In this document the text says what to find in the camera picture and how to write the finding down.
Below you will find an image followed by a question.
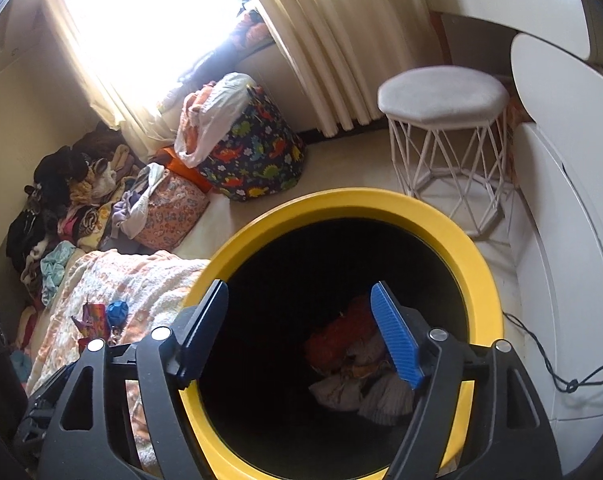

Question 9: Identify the white bag of laundry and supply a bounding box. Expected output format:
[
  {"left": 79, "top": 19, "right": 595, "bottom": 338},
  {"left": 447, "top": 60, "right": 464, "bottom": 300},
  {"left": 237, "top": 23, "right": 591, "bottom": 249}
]
[{"left": 174, "top": 72, "right": 256, "bottom": 169}]

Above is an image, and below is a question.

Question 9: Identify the yellow rimmed black bin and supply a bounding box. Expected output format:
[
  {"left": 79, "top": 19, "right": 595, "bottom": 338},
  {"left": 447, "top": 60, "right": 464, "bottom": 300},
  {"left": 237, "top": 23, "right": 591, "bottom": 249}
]
[{"left": 179, "top": 187, "right": 505, "bottom": 480}]

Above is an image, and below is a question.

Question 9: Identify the black cable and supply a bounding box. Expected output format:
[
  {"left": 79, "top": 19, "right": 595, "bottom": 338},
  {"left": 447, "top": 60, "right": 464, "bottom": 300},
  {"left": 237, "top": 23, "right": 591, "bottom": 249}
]
[{"left": 501, "top": 310, "right": 603, "bottom": 394}]

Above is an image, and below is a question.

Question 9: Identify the pile of clothes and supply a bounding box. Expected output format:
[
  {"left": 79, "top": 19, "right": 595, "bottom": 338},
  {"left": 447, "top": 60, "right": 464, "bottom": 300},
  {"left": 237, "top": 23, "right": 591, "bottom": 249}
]
[{"left": 6, "top": 124, "right": 148, "bottom": 282}]

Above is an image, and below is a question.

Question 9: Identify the white wire stool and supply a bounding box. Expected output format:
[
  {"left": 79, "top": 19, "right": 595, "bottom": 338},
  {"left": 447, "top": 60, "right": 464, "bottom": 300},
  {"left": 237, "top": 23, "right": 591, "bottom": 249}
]
[{"left": 377, "top": 64, "right": 513, "bottom": 239}]

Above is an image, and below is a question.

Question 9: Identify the dinosaur print fabric basket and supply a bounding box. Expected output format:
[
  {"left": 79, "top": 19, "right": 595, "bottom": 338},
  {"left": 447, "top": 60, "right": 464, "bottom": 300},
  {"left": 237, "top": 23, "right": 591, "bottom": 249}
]
[{"left": 200, "top": 101, "right": 308, "bottom": 203}]

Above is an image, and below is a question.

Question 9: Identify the orange bag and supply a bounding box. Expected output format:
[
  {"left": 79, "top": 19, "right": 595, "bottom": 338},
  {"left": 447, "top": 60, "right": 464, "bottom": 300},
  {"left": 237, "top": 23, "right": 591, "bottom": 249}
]
[{"left": 154, "top": 146, "right": 216, "bottom": 194}]

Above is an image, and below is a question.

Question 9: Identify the cream curtain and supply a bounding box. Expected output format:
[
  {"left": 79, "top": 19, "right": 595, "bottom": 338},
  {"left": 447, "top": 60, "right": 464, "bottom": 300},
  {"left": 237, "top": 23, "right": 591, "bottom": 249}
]
[
  {"left": 233, "top": 0, "right": 388, "bottom": 137},
  {"left": 40, "top": 0, "right": 183, "bottom": 162}
]

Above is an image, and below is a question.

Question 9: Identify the white rounded cabinet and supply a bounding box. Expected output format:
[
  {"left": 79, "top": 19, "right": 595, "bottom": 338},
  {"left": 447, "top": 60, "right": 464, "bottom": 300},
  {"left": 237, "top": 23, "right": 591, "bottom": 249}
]
[{"left": 505, "top": 32, "right": 603, "bottom": 432}]

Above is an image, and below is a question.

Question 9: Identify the white garment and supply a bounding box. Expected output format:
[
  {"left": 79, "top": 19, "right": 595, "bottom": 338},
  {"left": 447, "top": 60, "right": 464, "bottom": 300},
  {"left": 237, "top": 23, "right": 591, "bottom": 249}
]
[{"left": 113, "top": 162, "right": 168, "bottom": 237}]

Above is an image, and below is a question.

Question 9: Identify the black framed window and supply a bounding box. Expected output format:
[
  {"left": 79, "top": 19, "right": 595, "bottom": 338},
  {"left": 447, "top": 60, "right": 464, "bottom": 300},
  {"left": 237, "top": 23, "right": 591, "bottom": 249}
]
[{"left": 66, "top": 0, "right": 263, "bottom": 92}]

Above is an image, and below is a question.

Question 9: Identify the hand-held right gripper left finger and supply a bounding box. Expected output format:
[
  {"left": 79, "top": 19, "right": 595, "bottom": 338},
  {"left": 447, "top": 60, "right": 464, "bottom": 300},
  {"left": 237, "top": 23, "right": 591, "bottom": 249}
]
[{"left": 36, "top": 280, "right": 230, "bottom": 480}]

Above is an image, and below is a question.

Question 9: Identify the peach patterned blanket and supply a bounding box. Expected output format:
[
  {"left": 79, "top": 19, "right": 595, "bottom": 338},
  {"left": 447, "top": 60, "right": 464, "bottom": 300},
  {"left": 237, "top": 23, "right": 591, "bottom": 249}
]
[{"left": 26, "top": 249, "right": 213, "bottom": 480}]

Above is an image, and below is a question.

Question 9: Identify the white red printed plastic bag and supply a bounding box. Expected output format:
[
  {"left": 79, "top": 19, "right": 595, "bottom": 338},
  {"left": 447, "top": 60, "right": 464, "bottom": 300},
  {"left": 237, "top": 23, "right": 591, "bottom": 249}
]
[{"left": 308, "top": 372, "right": 368, "bottom": 412}]

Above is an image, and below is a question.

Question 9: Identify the floral fabric bag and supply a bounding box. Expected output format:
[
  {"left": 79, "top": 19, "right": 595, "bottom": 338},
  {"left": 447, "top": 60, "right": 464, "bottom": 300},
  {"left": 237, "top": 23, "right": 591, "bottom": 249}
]
[{"left": 130, "top": 169, "right": 213, "bottom": 252}]

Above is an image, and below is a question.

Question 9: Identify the white foam net bundle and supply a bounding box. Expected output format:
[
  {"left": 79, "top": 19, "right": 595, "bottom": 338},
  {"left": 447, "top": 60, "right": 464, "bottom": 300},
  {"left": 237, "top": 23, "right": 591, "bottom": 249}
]
[{"left": 358, "top": 371, "right": 415, "bottom": 427}]

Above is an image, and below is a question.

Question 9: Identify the light blue garment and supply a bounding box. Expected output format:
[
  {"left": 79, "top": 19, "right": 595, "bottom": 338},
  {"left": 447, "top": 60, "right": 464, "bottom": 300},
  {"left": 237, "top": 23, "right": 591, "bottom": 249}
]
[{"left": 40, "top": 241, "right": 78, "bottom": 307}]

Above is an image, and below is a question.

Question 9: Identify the pink snack wrapper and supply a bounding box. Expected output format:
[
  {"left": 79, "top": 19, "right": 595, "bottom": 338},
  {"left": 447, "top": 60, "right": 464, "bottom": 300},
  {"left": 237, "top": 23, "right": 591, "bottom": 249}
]
[{"left": 70, "top": 302, "right": 108, "bottom": 349}]

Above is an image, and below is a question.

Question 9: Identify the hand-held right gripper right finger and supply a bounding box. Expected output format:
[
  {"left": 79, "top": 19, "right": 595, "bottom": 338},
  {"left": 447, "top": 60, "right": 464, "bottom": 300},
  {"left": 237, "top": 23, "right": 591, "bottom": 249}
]
[{"left": 370, "top": 281, "right": 563, "bottom": 480}]

